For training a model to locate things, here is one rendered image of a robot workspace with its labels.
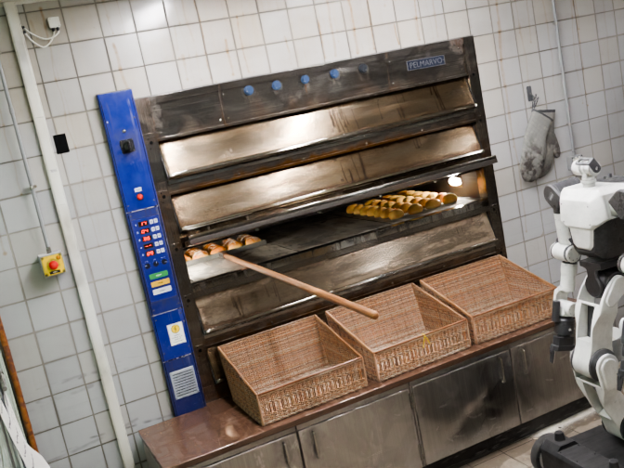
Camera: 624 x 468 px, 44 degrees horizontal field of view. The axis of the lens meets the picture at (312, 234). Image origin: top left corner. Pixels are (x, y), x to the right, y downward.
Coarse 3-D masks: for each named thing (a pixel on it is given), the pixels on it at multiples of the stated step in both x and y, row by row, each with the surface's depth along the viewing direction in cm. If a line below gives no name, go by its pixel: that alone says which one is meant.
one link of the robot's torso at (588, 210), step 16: (608, 176) 339; (576, 192) 326; (592, 192) 317; (608, 192) 315; (560, 208) 334; (576, 208) 324; (592, 208) 316; (608, 208) 314; (576, 224) 327; (592, 224) 317; (608, 224) 317; (576, 240) 331; (592, 240) 322; (608, 240) 319; (592, 256) 330; (608, 256) 323
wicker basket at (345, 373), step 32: (320, 320) 397; (224, 352) 379; (256, 352) 389; (288, 352) 395; (320, 352) 401; (352, 352) 371; (256, 384) 386; (288, 384) 349; (320, 384) 356; (352, 384) 363; (256, 416) 351; (288, 416) 350
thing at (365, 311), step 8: (224, 256) 423; (232, 256) 411; (240, 264) 398; (248, 264) 387; (264, 272) 366; (272, 272) 358; (280, 280) 348; (288, 280) 339; (296, 280) 333; (304, 288) 323; (312, 288) 317; (320, 296) 308; (328, 296) 302; (336, 296) 297; (336, 304) 297; (344, 304) 289; (352, 304) 284; (360, 312) 277; (368, 312) 272; (376, 312) 270
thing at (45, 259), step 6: (54, 252) 346; (60, 252) 344; (42, 258) 341; (48, 258) 342; (54, 258) 343; (60, 258) 344; (42, 264) 341; (48, 264) 342; (60, 264) 344; (42, 270) 343; (48, 270) 342; (54, 270) 343; (60, 270) 345; (66, 270) 346; (48, 276) 343
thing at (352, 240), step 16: (448, 208) 441; (464, 208) 440; (400, 224) 424; (416, 224) 428; (336, 240) 414; (352, 240) 412; (368, 240) 416; (288, 256) 398; (304, 256) 401; (240, 272) 388; (256, 272) 391; (192, 288) 378; (208, 288) 381
